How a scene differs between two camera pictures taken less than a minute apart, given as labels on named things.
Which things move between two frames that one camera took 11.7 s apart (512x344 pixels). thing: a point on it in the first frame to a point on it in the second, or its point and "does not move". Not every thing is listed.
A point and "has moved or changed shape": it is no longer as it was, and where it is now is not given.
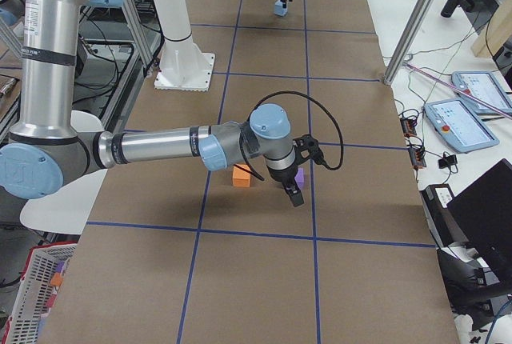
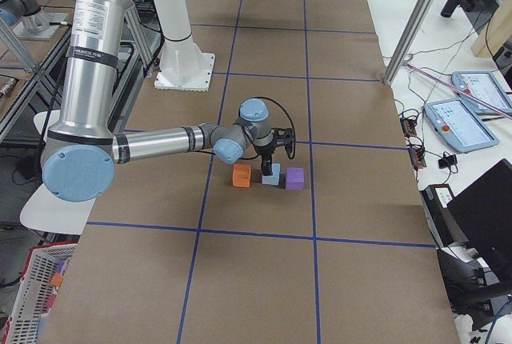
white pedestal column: (185, 65) does not move
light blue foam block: (279, 10) has moved or changed shape
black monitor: (482, 212) does not move
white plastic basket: (34, 290) does not move
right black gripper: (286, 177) to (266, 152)
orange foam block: (241, 178) does not move
